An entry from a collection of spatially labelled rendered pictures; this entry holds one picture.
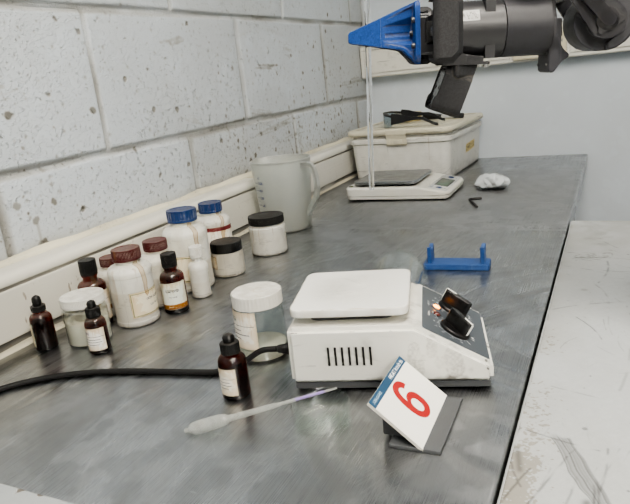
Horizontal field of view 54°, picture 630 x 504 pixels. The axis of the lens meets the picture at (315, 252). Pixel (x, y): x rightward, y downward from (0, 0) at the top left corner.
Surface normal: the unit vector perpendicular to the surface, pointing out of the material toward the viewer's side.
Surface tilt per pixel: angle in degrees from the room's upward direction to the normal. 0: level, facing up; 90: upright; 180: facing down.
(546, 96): 90
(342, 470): 0
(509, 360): 0
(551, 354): 0
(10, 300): 90
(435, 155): 94
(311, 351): 90
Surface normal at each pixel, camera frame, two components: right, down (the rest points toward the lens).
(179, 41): 0.90, 0.03
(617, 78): -0.42, 0.29
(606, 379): -0.11, -0.95
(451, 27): -0.02, 0.29
